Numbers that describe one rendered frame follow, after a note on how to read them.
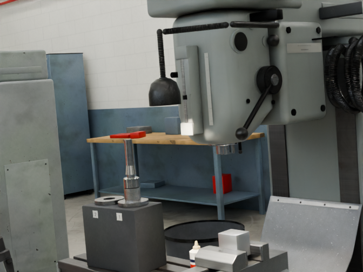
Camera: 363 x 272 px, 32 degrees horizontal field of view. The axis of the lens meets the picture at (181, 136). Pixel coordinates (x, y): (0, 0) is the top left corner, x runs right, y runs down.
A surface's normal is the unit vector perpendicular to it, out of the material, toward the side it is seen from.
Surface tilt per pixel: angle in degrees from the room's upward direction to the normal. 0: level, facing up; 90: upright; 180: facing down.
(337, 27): 90
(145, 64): 90
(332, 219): 63
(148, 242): 90
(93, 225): 90
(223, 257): 40
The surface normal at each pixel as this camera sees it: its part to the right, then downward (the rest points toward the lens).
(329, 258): -0.57, -0.62
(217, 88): -0.31, 0.10
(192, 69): 0.69, 0.00
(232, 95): 0.27, 0.06
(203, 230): -0.02, 0.02
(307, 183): -0.72, 0.11
